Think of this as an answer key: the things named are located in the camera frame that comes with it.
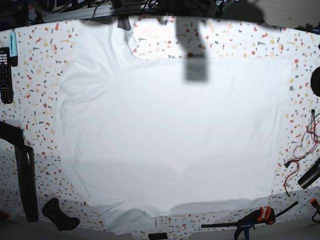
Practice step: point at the black TV remote control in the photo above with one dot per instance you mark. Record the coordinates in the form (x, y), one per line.
(6, 87)

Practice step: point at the black orange bar clamp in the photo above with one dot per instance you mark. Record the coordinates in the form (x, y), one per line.
(260, 216)

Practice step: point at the teal highlighter pen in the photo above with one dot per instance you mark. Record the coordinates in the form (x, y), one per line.
(13, 50)

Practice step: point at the black bent bracket stand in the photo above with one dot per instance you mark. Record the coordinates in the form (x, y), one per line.
(24, 156)

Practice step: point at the white T-shirt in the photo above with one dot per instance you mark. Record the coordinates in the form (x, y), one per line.
(141, 139)

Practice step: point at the black game controller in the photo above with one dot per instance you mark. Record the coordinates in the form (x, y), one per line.
(52, 211)

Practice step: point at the black clip at table edge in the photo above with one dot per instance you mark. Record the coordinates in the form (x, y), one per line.
(124, 23)

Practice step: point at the black round object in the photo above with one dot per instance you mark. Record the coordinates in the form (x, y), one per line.
(315, 82)

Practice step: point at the black cylinder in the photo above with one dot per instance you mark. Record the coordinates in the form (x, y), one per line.
(310, 176)

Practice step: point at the small black box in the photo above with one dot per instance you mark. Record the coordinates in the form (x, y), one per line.
(158, 236)

